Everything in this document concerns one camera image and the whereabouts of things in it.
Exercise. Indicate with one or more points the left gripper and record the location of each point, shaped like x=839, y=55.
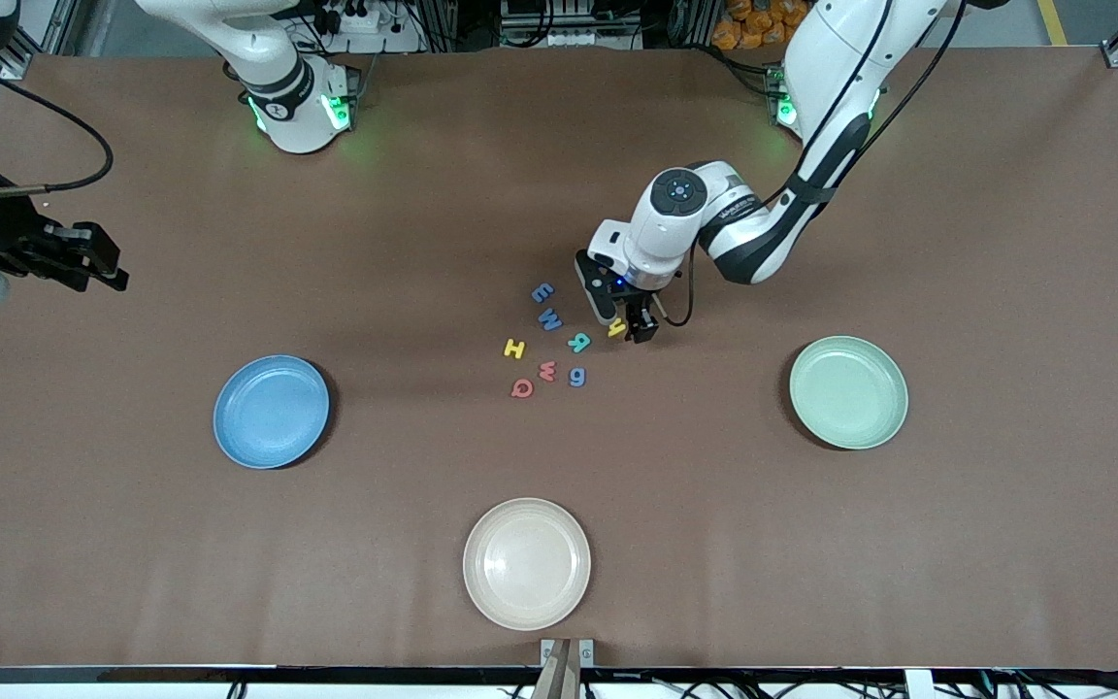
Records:
x=641, y=313

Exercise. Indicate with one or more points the yellow foam small h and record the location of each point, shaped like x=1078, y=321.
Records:
x=617, y=328

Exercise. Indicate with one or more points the blue foam letter g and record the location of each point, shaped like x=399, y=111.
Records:
x=577, y=376

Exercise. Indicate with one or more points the blue foam letter W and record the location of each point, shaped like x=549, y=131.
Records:
x=550, y=318

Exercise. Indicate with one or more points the blue foam letter E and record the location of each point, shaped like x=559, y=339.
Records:
x=543, y=292

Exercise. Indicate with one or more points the yellow foam capital H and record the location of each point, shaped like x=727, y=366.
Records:
x=514, y=348

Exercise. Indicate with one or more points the red foam letter Q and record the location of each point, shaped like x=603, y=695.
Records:
x=513, y=388

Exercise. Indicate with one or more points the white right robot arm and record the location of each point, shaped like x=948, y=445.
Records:
x=287, y=107

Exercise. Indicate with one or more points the green plate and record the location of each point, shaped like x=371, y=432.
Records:
x=848, y=393

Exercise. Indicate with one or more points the blue plate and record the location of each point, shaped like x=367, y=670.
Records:
x=271, y=412

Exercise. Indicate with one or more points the beige plate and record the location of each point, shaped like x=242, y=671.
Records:
x=527, y=565

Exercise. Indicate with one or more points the teal foam letter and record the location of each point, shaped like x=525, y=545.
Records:
x=579, y=342

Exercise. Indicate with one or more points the red foam letter w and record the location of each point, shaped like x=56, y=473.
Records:
x=547, y=370

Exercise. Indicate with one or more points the white power strip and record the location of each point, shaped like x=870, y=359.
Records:
x=355, y=19
x=578, y=39

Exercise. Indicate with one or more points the orange packets pile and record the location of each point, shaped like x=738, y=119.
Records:
x=748, y=24

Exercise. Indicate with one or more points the small white box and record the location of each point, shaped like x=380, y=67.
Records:
x=918, y=684

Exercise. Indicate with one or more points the metal table bracket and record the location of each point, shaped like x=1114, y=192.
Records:
x=549, y=649

